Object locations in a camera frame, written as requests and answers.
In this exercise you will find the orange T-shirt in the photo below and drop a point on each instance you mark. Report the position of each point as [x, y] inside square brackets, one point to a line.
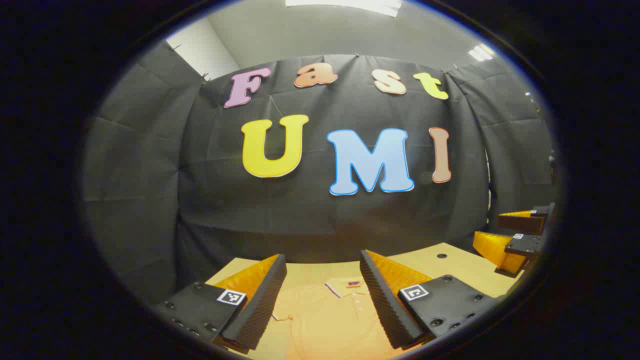
[325, 325]

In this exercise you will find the long ceiling light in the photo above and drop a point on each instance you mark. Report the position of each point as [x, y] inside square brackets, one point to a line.
[350, 6]

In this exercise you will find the small ceiling light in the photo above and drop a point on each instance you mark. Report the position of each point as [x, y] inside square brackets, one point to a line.
[481, 52]

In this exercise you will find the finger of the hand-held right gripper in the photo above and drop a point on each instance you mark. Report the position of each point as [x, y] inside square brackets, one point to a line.
[525, 245]
[520, 223]

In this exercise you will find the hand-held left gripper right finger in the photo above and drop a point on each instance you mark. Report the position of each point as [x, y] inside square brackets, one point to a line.
[382, 305]

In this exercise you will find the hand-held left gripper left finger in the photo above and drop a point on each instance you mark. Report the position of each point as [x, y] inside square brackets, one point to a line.
[260, 310]

